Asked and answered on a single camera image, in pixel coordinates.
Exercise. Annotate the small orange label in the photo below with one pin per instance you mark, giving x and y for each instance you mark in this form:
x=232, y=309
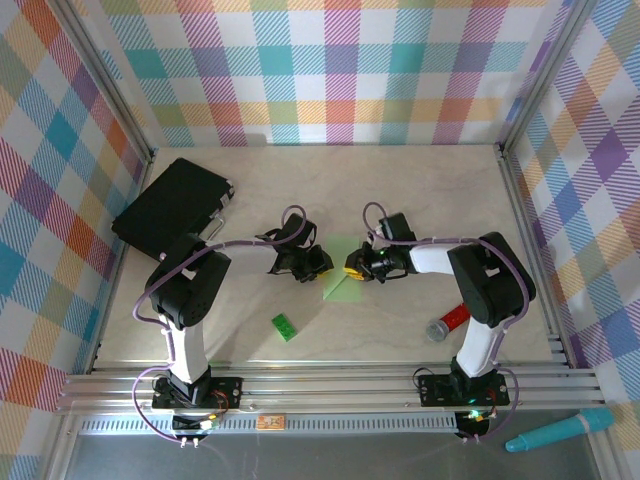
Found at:
x=271, y=422

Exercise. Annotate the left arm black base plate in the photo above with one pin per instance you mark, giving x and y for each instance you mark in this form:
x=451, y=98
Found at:
x=225, y=392

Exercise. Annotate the aluminium corner post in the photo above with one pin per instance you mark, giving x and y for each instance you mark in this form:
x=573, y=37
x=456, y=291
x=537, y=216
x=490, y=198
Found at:
x=545, y=75
x=105, y=80

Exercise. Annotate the aluminium side rail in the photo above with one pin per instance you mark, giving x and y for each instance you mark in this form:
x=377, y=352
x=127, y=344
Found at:
x=530, y=225
x=117, y=290

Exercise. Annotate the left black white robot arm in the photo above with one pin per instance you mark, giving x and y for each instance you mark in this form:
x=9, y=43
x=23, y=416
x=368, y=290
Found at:
x=185, y=285

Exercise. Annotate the red tube with grey cap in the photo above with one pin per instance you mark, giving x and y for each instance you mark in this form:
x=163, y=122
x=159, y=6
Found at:
x=450, y=320

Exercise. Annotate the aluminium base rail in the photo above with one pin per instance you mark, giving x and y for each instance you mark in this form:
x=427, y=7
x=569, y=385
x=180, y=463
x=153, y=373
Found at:
x=325, y=395

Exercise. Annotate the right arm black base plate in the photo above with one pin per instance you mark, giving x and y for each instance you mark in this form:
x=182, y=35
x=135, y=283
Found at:
x=435, y=390

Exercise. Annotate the light green paper sheet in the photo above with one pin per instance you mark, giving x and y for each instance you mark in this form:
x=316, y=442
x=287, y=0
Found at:
x=345, y=290

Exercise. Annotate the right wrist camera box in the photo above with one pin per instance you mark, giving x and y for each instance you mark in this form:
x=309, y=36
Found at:
x=397, y=227

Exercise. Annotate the green toy brick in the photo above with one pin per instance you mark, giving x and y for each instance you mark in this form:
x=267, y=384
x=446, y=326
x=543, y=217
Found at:
x=284, y=327

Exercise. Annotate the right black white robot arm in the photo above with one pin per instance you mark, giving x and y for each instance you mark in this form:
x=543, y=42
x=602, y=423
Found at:
x=490, y=280

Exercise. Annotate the black flat case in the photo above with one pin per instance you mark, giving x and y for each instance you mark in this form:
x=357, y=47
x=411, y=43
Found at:
x=170, y=210

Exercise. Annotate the teal marker pen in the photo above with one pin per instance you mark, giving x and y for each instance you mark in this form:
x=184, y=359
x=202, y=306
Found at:
x=560, y=430

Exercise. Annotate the small black electronics box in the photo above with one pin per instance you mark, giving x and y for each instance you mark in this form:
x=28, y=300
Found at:
x=475, y=422
x=192, y=425

